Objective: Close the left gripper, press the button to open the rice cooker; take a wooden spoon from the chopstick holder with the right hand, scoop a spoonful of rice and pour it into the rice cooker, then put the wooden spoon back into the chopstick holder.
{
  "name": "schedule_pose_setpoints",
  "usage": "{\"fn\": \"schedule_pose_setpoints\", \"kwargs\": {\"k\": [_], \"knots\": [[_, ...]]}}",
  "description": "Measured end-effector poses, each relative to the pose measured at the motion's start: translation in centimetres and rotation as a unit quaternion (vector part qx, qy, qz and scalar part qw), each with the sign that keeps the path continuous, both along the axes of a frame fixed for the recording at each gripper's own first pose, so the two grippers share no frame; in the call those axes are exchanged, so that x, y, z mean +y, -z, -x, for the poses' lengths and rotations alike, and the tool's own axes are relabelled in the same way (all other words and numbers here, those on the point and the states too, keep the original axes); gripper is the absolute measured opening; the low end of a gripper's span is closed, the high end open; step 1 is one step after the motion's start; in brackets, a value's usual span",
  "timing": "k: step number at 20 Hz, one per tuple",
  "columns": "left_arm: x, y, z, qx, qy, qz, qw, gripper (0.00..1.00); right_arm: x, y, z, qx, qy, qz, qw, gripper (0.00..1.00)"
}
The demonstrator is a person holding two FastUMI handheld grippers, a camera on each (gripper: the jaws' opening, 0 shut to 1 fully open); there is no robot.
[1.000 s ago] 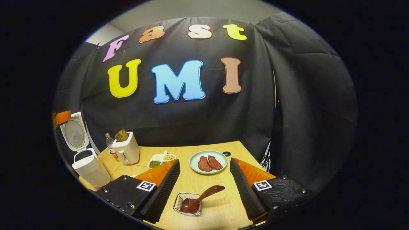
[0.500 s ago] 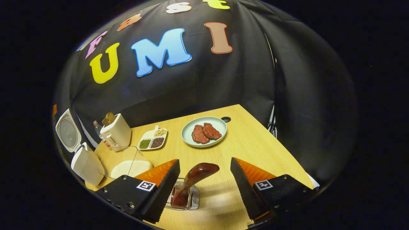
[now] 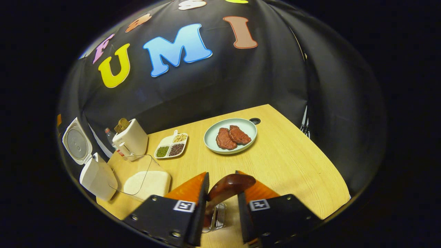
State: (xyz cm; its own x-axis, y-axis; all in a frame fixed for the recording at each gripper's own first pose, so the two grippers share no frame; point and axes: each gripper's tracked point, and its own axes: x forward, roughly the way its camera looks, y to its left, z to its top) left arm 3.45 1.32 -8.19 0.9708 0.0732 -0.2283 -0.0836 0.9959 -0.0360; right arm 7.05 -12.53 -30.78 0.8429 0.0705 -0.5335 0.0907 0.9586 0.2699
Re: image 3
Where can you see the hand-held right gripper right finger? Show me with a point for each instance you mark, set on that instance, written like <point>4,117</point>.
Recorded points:
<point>242,220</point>

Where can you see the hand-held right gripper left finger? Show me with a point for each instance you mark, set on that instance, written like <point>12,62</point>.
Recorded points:
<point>201,213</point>

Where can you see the clear chopstick holder tray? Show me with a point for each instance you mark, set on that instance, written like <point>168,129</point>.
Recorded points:
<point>220,217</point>

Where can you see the brown wooden spoon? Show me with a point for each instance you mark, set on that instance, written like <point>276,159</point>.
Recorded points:
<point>231,186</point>

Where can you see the rice box with clear lid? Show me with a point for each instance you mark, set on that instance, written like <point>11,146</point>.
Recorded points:
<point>155,182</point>

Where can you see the white rice cooker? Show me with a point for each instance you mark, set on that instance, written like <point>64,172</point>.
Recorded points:
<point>98,179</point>

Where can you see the pale green plate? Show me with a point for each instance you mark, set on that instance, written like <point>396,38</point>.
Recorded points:
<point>212,137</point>

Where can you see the red raw steak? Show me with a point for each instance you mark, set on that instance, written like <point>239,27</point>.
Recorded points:
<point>225,139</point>
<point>240,135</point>

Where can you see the white divided bean dish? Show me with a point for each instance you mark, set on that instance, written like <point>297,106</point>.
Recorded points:
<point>167,141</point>

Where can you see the white toaster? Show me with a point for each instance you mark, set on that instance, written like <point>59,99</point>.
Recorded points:
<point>134,141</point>

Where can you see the black tripod stand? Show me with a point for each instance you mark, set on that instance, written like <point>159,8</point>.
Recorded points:
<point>305,129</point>

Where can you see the brown toast slice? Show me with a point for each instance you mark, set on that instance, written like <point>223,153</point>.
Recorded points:
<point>124,123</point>
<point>118,128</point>

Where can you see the clear plastic water bottle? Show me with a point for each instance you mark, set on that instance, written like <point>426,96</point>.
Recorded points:
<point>109,135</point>

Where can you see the black backdrop cloth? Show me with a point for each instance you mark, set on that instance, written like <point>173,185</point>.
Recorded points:
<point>241,75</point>

